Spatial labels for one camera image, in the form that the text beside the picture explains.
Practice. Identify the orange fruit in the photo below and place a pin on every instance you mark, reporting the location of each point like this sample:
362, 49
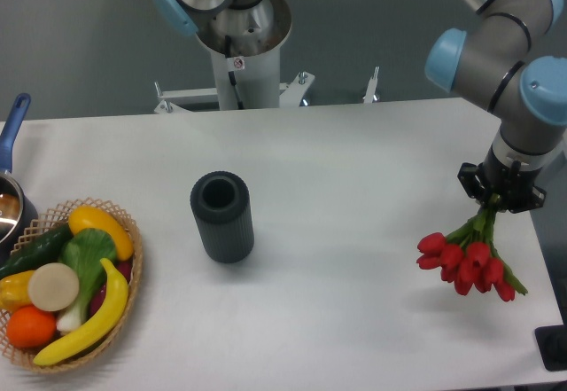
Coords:
30, 327

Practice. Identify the dark grey ribbed vase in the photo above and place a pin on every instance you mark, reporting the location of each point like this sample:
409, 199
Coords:
220, 203

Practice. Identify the green bok choy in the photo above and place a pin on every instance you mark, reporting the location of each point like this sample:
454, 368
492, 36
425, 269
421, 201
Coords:
83, 254

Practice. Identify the yellow banana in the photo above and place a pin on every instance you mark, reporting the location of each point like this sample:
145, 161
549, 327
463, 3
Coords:
94, 329

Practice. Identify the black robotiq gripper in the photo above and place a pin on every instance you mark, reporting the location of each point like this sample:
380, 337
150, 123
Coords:
498, 184

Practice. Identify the beige round disc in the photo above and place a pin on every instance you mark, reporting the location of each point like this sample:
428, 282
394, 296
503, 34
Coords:
53, 287

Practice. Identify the green cucumber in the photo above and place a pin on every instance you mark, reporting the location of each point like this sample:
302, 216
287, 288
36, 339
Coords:
44, 249

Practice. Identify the blue handled steel pot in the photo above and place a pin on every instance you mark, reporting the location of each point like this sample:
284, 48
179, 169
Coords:
17, 211

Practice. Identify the black device at edge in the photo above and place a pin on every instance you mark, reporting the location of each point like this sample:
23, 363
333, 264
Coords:
551, 341

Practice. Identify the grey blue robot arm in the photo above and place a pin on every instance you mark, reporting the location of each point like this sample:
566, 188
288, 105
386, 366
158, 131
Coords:
486, 68

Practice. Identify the purple eggplant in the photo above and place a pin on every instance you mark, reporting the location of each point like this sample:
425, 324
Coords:
125, 268

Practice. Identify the woven wicker basket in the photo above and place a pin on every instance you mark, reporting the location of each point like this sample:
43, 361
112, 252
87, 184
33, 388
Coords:
52, 218

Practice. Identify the yellow squash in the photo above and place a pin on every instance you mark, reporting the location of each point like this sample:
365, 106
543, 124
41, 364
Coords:
88, 217

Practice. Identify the red tulip bouquet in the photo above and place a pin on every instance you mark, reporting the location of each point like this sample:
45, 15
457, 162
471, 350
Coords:
467, 257

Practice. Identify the yellow bell pepper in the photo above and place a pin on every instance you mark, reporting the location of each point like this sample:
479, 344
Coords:
14, 294

